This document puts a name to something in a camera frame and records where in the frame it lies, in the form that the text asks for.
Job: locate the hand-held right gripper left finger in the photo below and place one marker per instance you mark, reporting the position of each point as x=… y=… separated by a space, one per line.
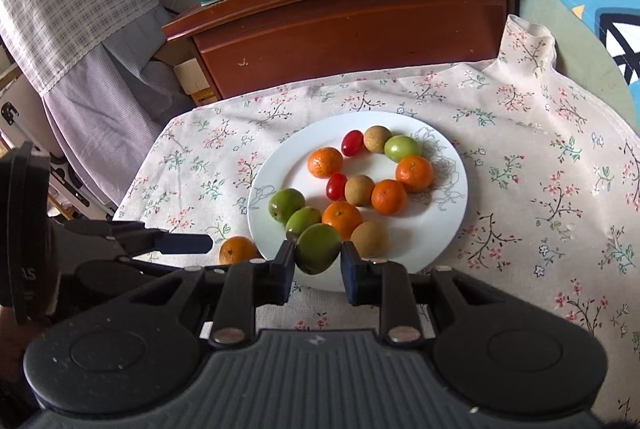
x=288 y=274

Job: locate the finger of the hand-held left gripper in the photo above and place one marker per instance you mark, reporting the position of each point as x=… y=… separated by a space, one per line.
x=185 y=244

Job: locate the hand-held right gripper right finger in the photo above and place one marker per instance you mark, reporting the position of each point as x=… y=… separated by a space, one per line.
x=348 y=280

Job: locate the green jujube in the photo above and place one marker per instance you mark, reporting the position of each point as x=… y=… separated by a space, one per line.
x=401 y=149
x=302 y=221
x=286 y=204
x=318 y=250

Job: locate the brown kiwi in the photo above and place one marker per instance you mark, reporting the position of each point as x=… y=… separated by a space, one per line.
x=377 y=138
x=359 y=190
x=369 y=239

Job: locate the small orange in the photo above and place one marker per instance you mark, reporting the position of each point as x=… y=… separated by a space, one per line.
x=414 y=173
x=342 y=220
x=237 y=250
x=325 y=162
x=389 y=197

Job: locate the white plate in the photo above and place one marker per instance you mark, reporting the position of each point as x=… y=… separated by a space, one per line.
x=420 y=229

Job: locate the red cherry tomato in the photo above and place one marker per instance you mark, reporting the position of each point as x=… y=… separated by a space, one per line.
x=336 y=186
x=352 y=143

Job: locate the lilac checked cloth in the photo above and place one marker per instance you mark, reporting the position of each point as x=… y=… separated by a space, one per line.
x=110 y=109

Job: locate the brown cardboard box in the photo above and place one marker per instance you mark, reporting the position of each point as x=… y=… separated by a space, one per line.
x=192 y=79

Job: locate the floral tablecloth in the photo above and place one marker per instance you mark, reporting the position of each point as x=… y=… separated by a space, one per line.
x=525 y=219

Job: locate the wooden nightstand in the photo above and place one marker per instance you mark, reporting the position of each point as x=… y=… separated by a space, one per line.
x=350 y=24

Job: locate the pale green bed sheet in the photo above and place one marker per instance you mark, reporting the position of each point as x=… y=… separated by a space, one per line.
x=565 y=44

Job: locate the white folding frame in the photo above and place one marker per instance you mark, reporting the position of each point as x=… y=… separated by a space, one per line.
x=22 y=131

